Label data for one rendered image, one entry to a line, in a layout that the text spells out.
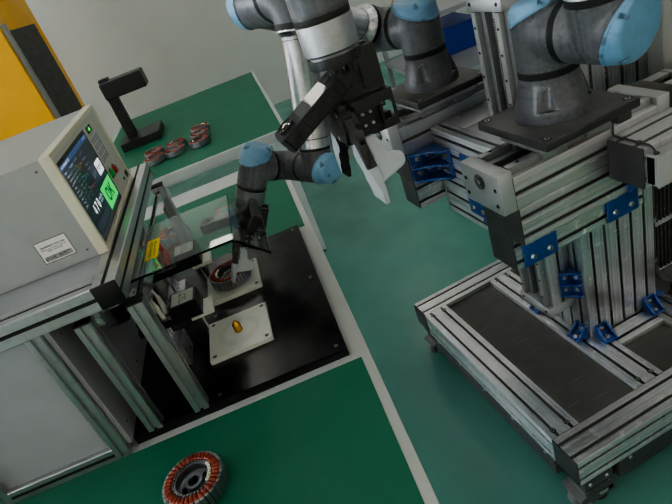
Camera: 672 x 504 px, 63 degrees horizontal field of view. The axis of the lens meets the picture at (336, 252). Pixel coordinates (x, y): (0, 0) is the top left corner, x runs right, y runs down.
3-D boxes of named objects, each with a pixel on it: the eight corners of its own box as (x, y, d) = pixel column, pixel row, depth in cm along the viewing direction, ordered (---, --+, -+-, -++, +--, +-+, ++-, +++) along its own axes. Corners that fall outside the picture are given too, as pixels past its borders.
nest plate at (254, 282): (257, 260, 157) (255, 257, 156) (263, 286, 144) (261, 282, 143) (208, 280, 156) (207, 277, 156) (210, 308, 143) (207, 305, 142)
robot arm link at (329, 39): (305, 30, 65) (286, 28, 72) (317, 68, 68) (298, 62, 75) (359, 7, 67) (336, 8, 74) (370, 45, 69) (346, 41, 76)
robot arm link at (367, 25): (414, 52, 156) (253, 19, 120) (376, 56, 167) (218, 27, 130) (417, 7, 153) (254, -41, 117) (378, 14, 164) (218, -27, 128)
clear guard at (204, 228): (259, 207, 127) (249, 185, 124) (272, 253, 106) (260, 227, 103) (128, 261, 126) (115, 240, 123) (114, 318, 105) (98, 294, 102)
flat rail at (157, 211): (165, 196, 154) (160, 187, 153) (148, 315, 100) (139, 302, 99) (161, 198, 154) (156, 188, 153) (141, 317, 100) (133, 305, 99)
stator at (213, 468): (168, 529, 91) (158, 517, 90) (171, 476, 101) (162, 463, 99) (231, 503, 92) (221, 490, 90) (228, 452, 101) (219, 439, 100)
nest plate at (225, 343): (266, 304, 136) (265, 301, 135) (274, 339, 123) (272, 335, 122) (210, 328, 135) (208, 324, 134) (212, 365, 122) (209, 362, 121)
